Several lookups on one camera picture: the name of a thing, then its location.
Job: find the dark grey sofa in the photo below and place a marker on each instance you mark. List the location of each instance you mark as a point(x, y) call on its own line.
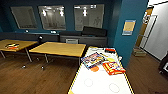
point(88, 40)

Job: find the black sofa cushion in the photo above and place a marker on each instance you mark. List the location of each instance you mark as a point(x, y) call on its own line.
point(95, 31)

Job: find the orange round disc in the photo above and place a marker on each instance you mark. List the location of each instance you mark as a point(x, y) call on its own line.
point(95, 69)

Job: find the black and red item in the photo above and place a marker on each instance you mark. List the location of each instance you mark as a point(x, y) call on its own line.
point(110, 50)

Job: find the yellow wooden table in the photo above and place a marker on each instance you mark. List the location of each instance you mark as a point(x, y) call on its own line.
point(21, 44)
point(58, 49)

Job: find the dark framed interior window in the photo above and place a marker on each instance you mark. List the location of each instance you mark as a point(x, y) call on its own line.
point(89, 17)
point(51, 17)
point(24, 17)

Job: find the red board game box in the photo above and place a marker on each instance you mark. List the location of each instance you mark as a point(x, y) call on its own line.
point(114, 68)

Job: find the white air hockey table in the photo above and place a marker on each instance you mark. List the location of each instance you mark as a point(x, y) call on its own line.
point(98, 83)

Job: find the cardboard box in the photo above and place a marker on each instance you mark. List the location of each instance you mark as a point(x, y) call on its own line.
point(139, 52)

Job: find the dark low bench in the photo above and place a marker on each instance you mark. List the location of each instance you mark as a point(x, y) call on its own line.
point(23, 36)

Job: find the white framed door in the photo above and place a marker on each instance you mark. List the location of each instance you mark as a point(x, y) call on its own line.
point(148, 33)

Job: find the small red table clutter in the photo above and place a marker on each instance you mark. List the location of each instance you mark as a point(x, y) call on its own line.
point(11, 46)

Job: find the yellow wall sign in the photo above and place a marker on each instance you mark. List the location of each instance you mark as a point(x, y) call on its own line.
point(128, 27)

